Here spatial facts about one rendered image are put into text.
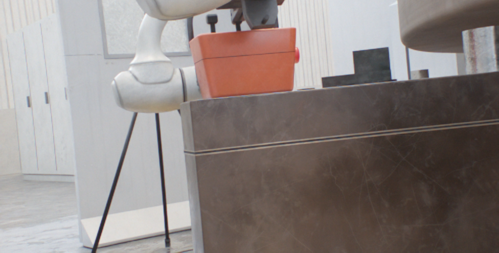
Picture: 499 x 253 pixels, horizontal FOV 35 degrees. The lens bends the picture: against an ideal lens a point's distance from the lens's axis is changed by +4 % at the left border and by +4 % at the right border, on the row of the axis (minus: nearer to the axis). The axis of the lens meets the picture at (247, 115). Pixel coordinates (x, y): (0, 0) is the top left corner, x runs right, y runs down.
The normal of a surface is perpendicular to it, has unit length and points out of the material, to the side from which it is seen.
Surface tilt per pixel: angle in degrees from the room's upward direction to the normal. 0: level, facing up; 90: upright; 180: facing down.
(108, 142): 90
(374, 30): 90
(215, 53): 97
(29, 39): 90
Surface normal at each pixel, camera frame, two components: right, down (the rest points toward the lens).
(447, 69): -0.84, 0.08
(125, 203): 0.53, -0.05
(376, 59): -0.16, 0.02
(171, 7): 0.18, 0.72
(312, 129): 0.23, -0.02
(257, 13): 0.20, -0.24
